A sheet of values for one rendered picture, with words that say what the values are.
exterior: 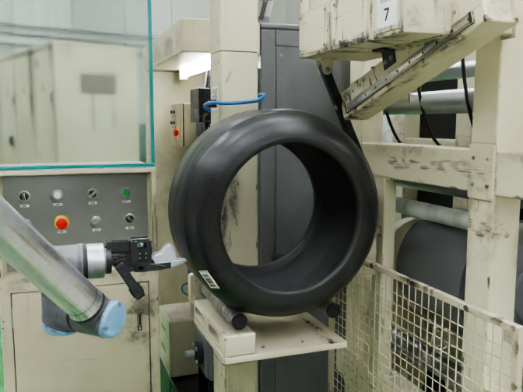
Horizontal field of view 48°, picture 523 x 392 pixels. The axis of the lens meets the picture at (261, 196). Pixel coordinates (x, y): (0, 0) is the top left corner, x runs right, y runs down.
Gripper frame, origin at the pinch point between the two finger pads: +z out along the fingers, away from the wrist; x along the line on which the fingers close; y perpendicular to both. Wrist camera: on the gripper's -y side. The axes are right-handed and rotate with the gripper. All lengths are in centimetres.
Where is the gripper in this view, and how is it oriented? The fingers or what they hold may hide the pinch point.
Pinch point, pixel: (181, 262)
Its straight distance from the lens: 159.9
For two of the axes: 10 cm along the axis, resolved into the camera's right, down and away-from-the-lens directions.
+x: -3.4, -1.1, 9.4
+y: 0.1, -9.9, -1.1
